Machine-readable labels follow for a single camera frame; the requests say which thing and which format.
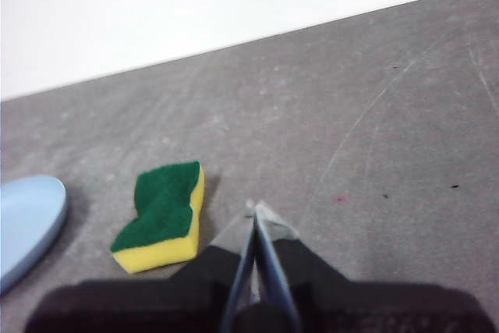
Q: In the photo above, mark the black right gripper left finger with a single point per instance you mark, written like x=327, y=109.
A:
x=163, y=302

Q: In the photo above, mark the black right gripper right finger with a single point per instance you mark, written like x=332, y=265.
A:
x=351, y=305

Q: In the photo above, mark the yellow sponge with green pad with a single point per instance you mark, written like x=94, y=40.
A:
x=163, y=208

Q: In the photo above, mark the light blue round plate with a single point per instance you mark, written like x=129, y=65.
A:
x=27, y=227

